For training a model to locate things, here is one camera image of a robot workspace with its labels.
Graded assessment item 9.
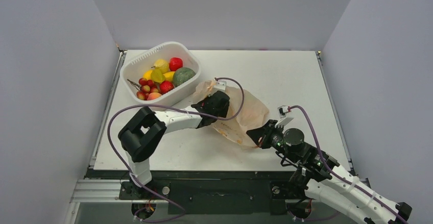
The translucent orange plastic bag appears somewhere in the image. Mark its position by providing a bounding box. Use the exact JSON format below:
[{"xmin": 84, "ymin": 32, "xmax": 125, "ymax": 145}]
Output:
[{"xmin": 211, "ymin": 86, "xmax": 269, "ymax": 149}]

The pink orange fake peach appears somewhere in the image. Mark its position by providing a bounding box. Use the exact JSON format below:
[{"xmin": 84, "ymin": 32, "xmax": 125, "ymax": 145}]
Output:
[{"xmin": 147, "ymin": 92, "xmax": 162, "ymax": 101}]

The yellow fake pear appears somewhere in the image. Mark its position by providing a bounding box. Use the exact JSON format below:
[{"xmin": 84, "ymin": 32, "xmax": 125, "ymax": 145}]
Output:
[{"xmin": 153, "ymin": 59, "xmax": 170, "ymax": 73}]

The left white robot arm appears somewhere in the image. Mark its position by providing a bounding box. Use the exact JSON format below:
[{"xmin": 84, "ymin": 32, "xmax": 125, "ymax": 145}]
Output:
[{"xmin": 117, "ymin": 91, "xmax": 230, "ymax": 198}]

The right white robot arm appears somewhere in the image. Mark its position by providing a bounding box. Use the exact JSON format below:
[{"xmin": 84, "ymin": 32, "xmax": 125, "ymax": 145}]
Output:
[{"xmin": 246, "ymin": 120, "xmax": 412, "ymax": 223}]

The green fake avocado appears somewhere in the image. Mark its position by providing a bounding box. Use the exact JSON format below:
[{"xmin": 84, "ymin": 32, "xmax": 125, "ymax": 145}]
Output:
[{"xmin": 172, "ymin": 67, "xmax": 196, "ymax": 87}]

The yellow fake mango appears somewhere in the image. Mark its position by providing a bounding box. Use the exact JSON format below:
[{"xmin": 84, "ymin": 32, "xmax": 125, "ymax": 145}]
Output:
[{"xmin": 163, "ymin": 71, "xmax": 175, "ymax": 82}]

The red fake grape bunch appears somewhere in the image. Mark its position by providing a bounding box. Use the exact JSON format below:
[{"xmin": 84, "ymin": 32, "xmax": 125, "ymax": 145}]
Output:
[{"xmin": 127, "ymin": 78, "xmax": 160, "ymax": 101}]

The yellow fake lemon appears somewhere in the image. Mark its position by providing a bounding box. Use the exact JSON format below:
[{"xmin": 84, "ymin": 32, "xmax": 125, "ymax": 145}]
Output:
[{"xmin": 142, "ymin": 69, "xmax": 154, "ymax": 80}]

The white plastic basket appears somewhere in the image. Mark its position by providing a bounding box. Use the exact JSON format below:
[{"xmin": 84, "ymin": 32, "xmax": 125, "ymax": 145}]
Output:
[{"xmin": 119, "ymin": 41, "xmax": 202, "ymax": 106}]

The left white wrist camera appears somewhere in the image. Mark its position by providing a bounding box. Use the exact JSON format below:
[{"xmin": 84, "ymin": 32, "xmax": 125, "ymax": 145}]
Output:
[{"xmin": 211, "ymin": 80, "xmax": 227, "ymax": 93}]

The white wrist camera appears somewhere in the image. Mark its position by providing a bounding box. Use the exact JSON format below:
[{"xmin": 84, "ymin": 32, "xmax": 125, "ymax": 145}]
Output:
[
  {"xmin": 211, "ymin": 80, "xmax": 227, "ymax": 93},
  {"xmin": 275, "ymin": 105, "xmax": 294, "ymax": 128}
]

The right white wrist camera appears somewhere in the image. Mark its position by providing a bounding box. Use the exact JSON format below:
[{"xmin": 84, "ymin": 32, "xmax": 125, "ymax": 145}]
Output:
[{"xmin": 275, "ymin": 105, "xmax": 294, "ymax": 128}]

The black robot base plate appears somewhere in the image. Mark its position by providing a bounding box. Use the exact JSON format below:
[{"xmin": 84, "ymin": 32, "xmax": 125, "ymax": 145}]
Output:
[{"xmin": 84, "ymin": 169, "xmax": 305, "ymax": 215}]

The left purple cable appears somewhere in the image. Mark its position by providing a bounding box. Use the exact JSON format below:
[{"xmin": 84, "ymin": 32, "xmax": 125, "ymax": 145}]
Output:
[{"xmin": 107, "ymin": 77, "xmax": 245, "ymax": 223}]

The purple cable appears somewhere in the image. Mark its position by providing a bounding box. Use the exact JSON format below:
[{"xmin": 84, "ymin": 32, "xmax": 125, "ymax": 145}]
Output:
[
  {"xmin": 287, "ymin": 105, "xmax": 408, "ymax": 224},
  {"xmin": 107, "ymin": 77, "xmax": 245, "ymax": 223}
]

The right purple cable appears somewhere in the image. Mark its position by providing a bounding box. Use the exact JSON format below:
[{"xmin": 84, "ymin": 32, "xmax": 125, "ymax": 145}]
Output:
[{"xmin": 287, "ymin": 105, "xmax": 408, "ymax": 224}]

